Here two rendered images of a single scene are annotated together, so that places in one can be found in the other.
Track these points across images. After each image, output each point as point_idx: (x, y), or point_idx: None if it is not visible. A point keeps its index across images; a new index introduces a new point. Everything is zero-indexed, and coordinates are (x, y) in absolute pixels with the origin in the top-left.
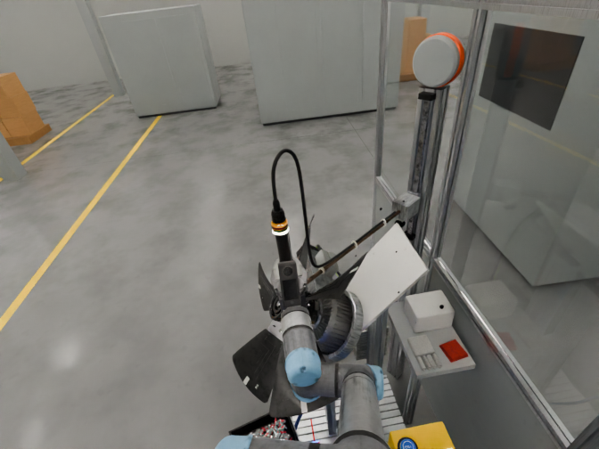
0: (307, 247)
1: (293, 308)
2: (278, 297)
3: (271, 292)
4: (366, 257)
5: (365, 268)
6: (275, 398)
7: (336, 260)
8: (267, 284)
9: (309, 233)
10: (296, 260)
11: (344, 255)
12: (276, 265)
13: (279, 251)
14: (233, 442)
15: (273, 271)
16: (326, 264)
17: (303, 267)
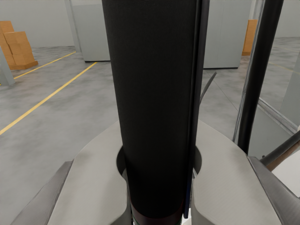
0: (253, 85)
1: None
2: (132, 216)
3: (128, 195)
4: (292, 161)
5: (294, 181)
6: None
7: (281, 159)
8: (126, 181)
9: None
10: (207, 128)
11: (295, 149)
12: (106, 136)
13: (107, 2)
14: None
15: (68, 167)
16: (266, 165)
17: (269, 173)
